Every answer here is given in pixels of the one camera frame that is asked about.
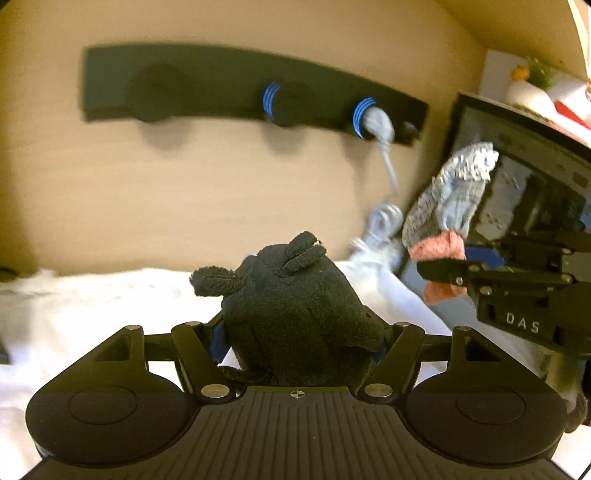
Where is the red paper item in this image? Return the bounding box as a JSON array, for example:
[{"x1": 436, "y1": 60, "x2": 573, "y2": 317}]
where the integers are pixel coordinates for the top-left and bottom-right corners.
[{"x1": 554, "y1": 99, "x2": 591, "y2": 131}]

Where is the black plush toy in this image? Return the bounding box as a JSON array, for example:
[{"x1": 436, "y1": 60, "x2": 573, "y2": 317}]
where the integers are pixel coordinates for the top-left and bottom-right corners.
[{"x1": 190, "y1": 232, "x2": 389, "y2": 387}]

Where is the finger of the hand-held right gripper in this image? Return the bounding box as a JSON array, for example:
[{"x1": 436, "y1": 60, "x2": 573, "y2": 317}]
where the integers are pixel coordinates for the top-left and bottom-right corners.
[
  {"x1": 464, "y1": 231, "x2": 591, "y2": 269},
  {"x1": 416, "y1": 257, "x2": 573, "y2": 296}
]

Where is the grey cable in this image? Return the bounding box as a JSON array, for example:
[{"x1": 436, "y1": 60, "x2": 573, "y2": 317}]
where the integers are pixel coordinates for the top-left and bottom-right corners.
[{"x1": 348, "y1": 106, "x2": 407, "y2": 268}]

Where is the white pot with flowers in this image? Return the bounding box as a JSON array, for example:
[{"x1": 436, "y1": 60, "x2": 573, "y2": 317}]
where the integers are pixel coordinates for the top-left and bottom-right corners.
[{"x1": 505, "y1": 55, "x2": 587, "y2": 116}]

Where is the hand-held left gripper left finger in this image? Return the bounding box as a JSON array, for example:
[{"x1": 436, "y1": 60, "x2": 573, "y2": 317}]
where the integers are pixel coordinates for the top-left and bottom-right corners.
[{"x1": 92, "y1": 310, "x2": 234, "y2": 401}]

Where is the black framed screen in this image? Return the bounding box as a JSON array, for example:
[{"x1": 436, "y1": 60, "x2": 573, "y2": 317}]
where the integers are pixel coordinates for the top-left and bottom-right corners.
[{"x1": 399, "y1": 91, "x2": 591, "y2": 324}]

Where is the white fringed blanket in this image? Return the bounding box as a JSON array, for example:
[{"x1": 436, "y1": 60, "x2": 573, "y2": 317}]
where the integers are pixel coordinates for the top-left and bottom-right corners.
[{"x1": 0, "y1": 258, "x2": 578, "y2": 480}]

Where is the black wall hook rack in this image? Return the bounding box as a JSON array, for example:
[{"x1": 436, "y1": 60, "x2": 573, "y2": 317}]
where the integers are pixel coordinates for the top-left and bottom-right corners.
[{"x1": 82, "y1": 44, "x2": 429, "y2": 148}]

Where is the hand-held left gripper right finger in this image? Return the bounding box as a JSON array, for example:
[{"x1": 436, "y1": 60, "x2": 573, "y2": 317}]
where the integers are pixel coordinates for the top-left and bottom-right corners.
[{"x1": 361, "y1": 322, "x2": 499, "y2": 401}]

